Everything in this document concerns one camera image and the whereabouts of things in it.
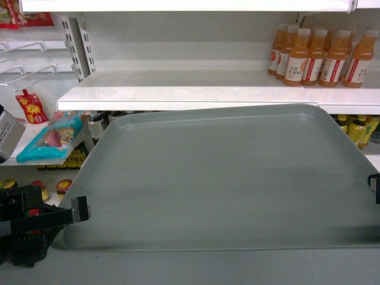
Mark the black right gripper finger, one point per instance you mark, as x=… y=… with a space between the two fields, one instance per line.
x=374 y=183

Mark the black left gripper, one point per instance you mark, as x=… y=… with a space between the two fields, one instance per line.
x=28 y=225

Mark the grey rectangular serving tray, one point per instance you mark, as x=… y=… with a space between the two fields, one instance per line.
x=260 y=177

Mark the yellow green tea bottle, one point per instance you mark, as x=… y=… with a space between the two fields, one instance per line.
x=357 y=129

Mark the teal snack package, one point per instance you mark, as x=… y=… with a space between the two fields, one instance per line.
x=55 y=141

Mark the red spout pouch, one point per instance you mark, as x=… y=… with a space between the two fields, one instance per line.
x=32 y=107

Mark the orange juice bottle far right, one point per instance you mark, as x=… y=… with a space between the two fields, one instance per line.
x=360 y=59

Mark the orange C100 juice bottle front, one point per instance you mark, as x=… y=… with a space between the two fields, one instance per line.
x=297 y=59

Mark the white slotted shelf upright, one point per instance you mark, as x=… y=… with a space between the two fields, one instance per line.
x=79 y=45

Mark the orange juice bottle red label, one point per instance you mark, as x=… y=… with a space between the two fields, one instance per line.
x=315 y=57

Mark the orange juice bottle back left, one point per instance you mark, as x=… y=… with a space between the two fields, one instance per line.
x=276 y=48

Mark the orange juice bottle second row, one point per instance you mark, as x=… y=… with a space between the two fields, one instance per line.
x=285 y=51

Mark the white upper store shelf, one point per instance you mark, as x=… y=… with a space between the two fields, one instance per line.
x=189 y=5

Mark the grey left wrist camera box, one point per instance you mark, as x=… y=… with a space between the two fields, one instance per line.
x=11 y=132

